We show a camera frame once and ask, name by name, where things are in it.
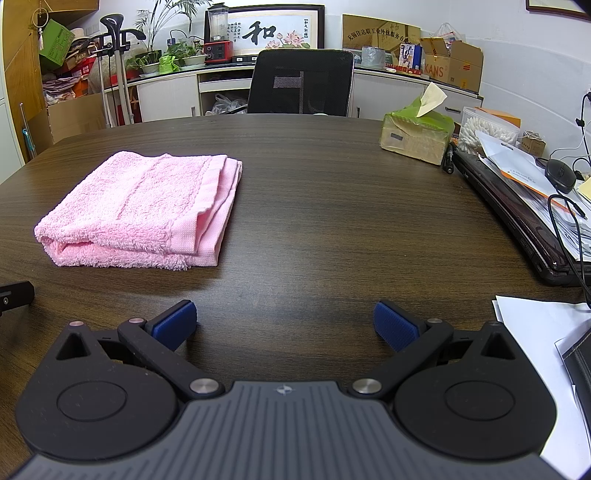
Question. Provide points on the tall palm plant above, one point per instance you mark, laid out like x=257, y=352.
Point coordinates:
x=171, y=18

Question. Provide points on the orange box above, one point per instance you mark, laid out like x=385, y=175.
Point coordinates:
x=501, y=115

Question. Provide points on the blue and white box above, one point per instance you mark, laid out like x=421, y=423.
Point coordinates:
x=409, y=56

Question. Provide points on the long dark framed calligraphy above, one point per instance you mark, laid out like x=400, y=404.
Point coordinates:
x=554, y=8

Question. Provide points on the white dreamcatcher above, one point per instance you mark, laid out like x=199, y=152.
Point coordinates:
x=41, y=25

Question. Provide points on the metal crutches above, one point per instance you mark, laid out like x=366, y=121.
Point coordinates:
x=117, y=69

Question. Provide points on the yellow sticky notes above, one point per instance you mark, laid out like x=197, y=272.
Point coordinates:
x=584, y=187

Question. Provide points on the black computer mouse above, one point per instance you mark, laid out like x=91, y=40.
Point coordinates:
x=560, y=174

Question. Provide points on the pink towel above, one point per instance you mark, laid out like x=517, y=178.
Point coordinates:
x=134, y=207

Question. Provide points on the white cabinet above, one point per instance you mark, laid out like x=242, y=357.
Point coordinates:
x=166, y=99

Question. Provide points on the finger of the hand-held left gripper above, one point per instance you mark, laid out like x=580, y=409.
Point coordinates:
x=16, y=296

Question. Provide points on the clear cotton swab container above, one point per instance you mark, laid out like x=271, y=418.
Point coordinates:
x=480, y=131

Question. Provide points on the gold plaque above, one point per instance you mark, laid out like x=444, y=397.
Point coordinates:
x=369, y=32

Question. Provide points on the open printed cardboard box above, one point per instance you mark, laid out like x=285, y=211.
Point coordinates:
x=455, y=64

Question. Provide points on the framed calligraphy with lotus flowers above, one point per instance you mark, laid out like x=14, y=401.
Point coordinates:
x=272, y=30

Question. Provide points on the white paper sheet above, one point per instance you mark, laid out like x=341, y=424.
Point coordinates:
x=526, y=332

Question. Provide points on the dark laptop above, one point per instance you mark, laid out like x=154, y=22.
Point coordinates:
x=503, y=207

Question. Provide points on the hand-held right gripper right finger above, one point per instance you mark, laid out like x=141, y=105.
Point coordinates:
x=395, y=326

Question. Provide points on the black notebook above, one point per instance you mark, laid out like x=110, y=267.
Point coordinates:
x=581, y=369

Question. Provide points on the potted plant in white bowl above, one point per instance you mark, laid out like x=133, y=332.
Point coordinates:
x=148, y=64
x=191, y=56

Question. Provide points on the clear plastic bag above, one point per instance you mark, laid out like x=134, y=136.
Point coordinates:
x=226, y=105

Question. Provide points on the large plain cardboard box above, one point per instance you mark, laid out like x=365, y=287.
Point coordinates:
x=74, y=117

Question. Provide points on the green cardboard box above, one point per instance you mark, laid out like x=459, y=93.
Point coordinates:
x=56, y=44

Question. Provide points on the red blender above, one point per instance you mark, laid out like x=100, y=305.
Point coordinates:
x=218, y=44

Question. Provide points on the green bag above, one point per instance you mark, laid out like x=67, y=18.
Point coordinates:
x=168, y=64

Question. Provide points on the green tissue box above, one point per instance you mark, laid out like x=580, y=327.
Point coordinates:
x=415, y=136

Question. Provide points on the pile of papers and envelopes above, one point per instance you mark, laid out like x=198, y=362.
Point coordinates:
x=521, y=175

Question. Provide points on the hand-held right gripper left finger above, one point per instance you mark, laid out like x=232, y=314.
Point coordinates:
x=173, y=324

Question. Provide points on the black office chair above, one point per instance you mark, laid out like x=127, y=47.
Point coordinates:
x=300, y=83

